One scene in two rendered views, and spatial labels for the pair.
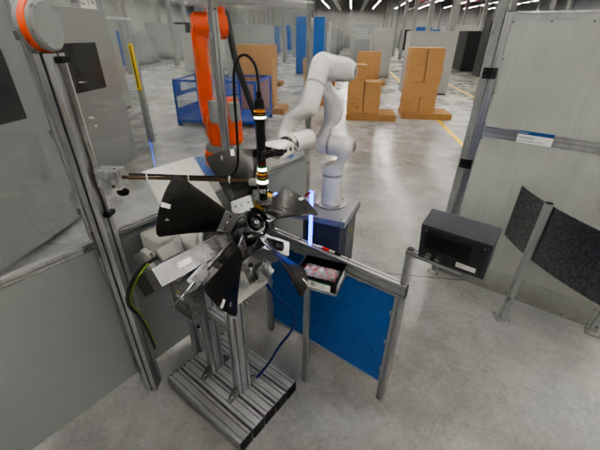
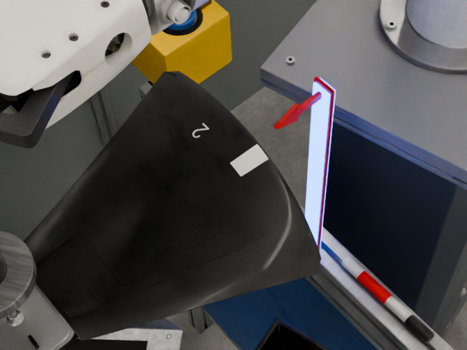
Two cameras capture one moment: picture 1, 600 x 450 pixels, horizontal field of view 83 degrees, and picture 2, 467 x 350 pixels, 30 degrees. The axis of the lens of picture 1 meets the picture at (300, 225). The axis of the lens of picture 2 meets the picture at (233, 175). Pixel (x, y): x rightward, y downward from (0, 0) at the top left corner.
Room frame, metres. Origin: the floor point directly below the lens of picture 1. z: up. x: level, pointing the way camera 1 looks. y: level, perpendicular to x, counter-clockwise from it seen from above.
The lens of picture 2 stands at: (1.04, -0.11, 1.84)
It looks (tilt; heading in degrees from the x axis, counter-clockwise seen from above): 58 degrees down; 16
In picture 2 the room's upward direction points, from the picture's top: 4 degrees counter-clockwise
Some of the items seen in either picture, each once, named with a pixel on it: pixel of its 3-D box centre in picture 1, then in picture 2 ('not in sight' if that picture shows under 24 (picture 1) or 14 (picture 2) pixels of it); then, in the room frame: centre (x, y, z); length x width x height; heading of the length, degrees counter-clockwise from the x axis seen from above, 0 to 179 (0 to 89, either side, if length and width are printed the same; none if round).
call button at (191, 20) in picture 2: not in sight; (179, 15); (1.71, 0.13, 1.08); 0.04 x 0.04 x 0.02
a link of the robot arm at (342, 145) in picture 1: (338, 155); not in sight; (1.85, -0.22, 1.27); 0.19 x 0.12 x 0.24; 65
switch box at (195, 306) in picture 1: (187, 294); not in sight; (1.29, 0.56, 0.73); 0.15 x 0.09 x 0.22; 53
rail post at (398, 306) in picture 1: (388, 352); not in sight; (1.23, -0.49, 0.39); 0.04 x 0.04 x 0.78; 53
